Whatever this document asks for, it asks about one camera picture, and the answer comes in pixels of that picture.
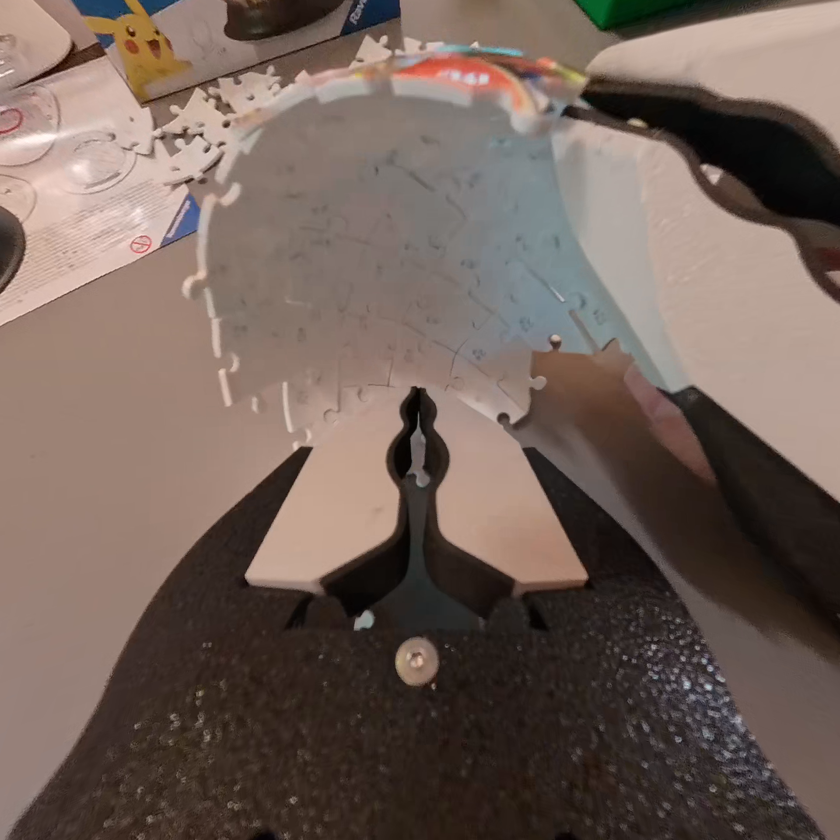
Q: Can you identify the green plastic bin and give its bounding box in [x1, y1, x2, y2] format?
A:
[574, 0, 723, 30]

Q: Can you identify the black round ball stand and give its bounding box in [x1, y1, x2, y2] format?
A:
[0, 206, 27, 293]

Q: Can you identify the paper puzzle leaflet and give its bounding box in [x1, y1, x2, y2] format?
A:
[0, 56, 201, 326]

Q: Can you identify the blue puzzle box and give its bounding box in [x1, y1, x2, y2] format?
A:
[79, 0, 403, 105]

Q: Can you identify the person's right hand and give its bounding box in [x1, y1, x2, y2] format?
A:
[622, 357, 721, 487]

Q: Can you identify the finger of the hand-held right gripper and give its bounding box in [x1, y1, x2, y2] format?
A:
[551, 105, 840, 505]
[579, 8, 840, 227]

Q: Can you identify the partly built puzzle ball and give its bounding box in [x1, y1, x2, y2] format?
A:
[182, 39, 592, 450]

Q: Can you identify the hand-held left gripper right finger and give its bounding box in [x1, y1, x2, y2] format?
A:
[422, 387, 590, 598]

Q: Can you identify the pile of white puzzle pieces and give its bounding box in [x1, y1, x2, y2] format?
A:
[141, 36, 427, 188]

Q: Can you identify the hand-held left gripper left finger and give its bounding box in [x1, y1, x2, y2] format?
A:
[245, 387, 421, 589]

